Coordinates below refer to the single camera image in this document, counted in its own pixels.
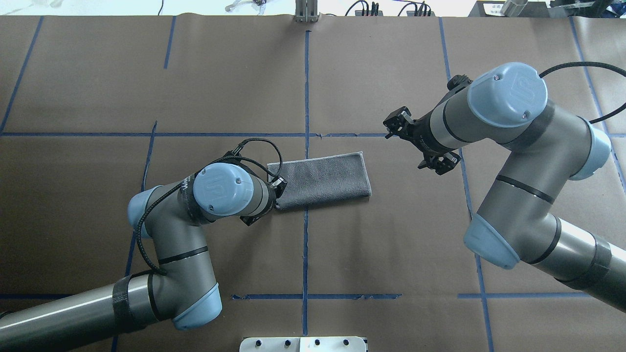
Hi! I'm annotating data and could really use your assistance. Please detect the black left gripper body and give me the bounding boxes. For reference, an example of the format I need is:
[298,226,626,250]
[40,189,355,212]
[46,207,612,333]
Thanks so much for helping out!
[240,177,288,226]

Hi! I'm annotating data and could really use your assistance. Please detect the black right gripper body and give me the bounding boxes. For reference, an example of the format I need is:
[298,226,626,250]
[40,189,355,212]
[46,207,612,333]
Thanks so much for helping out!
[383,106,462,175]

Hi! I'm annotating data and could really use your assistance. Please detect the pink towel with grey trim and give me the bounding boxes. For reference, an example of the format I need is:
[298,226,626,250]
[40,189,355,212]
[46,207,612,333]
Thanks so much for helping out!
[267,151,373,210]

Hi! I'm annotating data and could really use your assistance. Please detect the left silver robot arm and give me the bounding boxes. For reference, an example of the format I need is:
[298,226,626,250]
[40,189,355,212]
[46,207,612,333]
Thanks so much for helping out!
[0,158,287,352]

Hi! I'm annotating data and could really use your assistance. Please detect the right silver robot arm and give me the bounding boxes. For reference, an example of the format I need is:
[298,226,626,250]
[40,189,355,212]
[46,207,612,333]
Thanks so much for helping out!
[383,62,626,310]

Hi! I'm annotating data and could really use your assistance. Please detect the right black power strip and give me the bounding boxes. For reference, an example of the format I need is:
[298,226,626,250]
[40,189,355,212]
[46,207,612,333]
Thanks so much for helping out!
[397,1,435,17]

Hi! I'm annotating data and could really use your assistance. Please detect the black power strip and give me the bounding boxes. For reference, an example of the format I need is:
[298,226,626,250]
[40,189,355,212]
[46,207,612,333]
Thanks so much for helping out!
[397,1,435,17]
[344,0,384,17]

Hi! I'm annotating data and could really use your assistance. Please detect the left black power strip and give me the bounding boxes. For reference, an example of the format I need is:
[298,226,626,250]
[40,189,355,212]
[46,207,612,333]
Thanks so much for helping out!
[344,0,384,17]

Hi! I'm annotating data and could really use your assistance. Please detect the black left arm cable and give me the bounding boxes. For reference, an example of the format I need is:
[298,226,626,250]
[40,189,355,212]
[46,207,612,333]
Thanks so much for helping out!
[136,138,284,277]

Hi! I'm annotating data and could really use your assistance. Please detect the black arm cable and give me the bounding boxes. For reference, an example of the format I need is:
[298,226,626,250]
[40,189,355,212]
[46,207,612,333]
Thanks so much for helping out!
[538,61,626,124]
[136,138,284,277]

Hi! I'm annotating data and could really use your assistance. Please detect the aluminium frame post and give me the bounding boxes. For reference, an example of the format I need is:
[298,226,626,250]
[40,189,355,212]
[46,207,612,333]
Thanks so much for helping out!
[294,0,319,23]

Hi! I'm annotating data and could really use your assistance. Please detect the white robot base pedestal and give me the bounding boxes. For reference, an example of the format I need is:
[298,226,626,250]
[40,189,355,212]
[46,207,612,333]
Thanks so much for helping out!
[239,336,369,352]

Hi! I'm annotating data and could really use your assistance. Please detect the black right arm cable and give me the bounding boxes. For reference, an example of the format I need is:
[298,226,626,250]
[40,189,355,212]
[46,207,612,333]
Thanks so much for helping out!
[538,61,626,124]

